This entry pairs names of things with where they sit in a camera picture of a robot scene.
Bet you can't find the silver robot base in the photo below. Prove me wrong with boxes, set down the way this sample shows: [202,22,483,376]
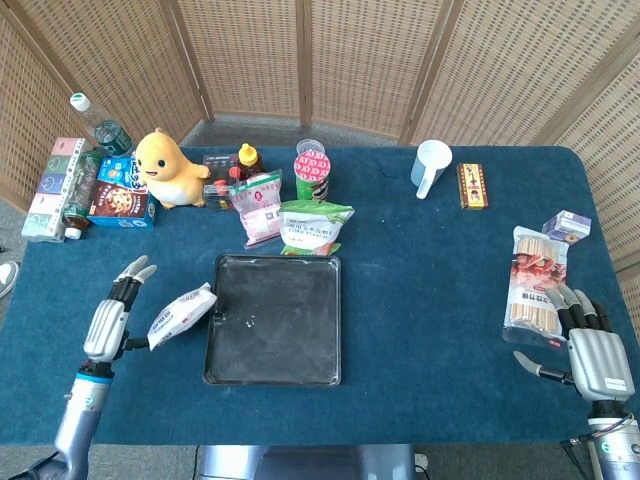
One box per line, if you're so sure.
[193,443,419,480]

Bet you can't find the white sneaker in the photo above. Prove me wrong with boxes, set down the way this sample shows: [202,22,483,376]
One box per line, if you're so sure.
[0,260,20,300]

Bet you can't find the green chips can pink lid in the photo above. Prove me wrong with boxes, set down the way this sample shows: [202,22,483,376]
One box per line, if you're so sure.
[293,151,333,201]

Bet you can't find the green white corn starch bag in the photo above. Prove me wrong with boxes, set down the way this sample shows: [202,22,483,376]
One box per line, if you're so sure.
[277,198,356,257]

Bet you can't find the black baking tray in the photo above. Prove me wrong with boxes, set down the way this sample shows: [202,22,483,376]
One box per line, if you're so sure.
[201,253,343,387]

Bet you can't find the blue table cloth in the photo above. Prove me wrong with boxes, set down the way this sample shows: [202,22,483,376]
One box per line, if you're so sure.
[0,144,626,446]

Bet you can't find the pastel tissue pack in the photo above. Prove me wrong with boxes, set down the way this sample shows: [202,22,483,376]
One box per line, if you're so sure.
[20,136,94,244]

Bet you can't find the wicker folding screen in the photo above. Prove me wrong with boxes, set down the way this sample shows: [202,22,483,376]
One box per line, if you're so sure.
[0,0,640,286]

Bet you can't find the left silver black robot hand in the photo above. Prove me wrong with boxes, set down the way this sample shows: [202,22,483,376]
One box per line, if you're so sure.
[79,254,158,376]

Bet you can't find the white measuring cup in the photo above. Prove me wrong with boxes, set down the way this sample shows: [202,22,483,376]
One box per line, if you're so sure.
[410,139,454,200]

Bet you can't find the right arm cables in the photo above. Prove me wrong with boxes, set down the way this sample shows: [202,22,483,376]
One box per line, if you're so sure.
[562,432,604,480]

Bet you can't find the black box with red knobs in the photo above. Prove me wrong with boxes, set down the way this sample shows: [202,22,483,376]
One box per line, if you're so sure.
[201,152,240,212]

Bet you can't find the pink white zip bag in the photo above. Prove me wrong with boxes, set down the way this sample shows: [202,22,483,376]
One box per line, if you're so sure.
[228,169,284,250]

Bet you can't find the bamboo skewers pack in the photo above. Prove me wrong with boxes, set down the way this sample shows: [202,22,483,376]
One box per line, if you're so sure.
[501,225,571,350]

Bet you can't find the honey bottle yellow cap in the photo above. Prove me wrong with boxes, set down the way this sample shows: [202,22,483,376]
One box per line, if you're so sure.
[235,142,264,182]

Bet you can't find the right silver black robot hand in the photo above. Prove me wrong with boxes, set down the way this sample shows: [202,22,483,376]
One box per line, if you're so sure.
[513,284,635,417]

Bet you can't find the clear water bottle white cap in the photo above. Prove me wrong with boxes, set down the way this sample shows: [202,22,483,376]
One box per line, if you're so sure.
[69,92,134,157]

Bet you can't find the brown yellow snack box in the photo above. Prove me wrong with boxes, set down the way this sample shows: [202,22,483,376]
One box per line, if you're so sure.
[456,162,490,211]

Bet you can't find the yellow plush dinosaur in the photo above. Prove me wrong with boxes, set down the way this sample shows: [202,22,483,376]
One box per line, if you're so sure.
[134,127,212,210]

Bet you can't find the small purple white box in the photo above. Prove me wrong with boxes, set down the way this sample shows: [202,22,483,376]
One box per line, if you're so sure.
[541,209,593,245]

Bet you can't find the dark tea bottle white cap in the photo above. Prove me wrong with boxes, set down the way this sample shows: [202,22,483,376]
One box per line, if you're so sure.
[62,149,104,240]

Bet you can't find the white snack packet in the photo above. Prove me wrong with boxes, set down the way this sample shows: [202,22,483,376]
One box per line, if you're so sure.
[146,282,218,351]

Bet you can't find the blue cookie box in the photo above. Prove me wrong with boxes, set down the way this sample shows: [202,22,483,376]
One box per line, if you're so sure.
[87,156,157,230]

